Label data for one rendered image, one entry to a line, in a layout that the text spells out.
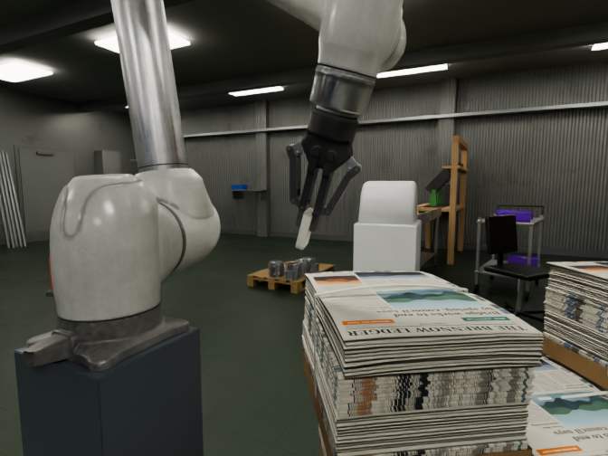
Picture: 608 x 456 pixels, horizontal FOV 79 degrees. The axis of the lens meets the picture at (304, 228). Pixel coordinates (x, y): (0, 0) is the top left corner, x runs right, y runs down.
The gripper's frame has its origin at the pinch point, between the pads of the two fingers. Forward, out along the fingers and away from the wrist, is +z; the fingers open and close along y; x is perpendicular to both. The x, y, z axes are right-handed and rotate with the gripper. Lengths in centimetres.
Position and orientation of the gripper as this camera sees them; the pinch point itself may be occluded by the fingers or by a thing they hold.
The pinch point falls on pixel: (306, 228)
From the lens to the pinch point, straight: 65.0
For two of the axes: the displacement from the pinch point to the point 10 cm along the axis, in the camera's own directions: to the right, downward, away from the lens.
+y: -9.2, -3.3, 2.1
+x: -3.1, 3.1, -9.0
